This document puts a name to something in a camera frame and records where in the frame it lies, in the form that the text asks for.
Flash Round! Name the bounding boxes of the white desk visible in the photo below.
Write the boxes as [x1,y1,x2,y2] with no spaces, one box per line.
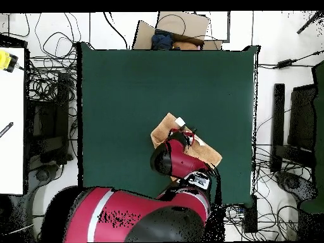
[0,47,25,195]

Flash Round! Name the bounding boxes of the brown cardboard box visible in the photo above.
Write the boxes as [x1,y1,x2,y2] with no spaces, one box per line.
[132,11,223,51]

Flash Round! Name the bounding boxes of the yellow and black tool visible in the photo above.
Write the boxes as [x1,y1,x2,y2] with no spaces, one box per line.
[0,49,19,73]

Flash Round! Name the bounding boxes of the dark green table cloth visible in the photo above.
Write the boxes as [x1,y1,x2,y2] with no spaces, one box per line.
[76,41,261,207]

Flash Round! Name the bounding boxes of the tan terry towel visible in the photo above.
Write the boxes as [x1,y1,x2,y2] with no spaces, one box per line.
[150,112,223,183]

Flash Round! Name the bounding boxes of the navy blue garment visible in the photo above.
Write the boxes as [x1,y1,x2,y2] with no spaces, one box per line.
[151,29,175,51]

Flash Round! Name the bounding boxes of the black power adapter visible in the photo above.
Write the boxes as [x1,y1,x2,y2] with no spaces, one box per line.
[276,58,297,69]

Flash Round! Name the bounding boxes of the grey stand foot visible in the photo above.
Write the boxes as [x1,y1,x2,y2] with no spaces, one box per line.
[275,171,317,203]
[29,163,61,188]

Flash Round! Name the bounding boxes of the green cloth on side table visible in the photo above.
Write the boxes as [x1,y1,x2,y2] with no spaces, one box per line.
[299,60,324,213]

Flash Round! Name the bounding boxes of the black flat bar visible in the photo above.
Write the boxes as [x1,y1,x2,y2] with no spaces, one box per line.
[270,83,285,173]

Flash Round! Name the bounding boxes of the black slanted rod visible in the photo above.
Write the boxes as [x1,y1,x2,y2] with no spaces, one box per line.
[296,11,324,35]

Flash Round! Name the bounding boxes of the white board with grey frame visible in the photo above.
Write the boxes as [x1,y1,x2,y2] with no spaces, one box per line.
[194,11,231,43]

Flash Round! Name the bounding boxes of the black marker pen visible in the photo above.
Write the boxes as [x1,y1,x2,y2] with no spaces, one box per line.
[0,121,14,139]

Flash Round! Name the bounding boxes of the orange garment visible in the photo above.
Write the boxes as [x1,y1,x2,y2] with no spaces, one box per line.
[172,40,199,51]

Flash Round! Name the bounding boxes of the black metal stand frame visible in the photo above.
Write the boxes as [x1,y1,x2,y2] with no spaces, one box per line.
[26,72,70,165]

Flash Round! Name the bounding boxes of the black square panel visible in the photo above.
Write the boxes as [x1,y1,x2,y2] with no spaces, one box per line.
[288,84,317,153]

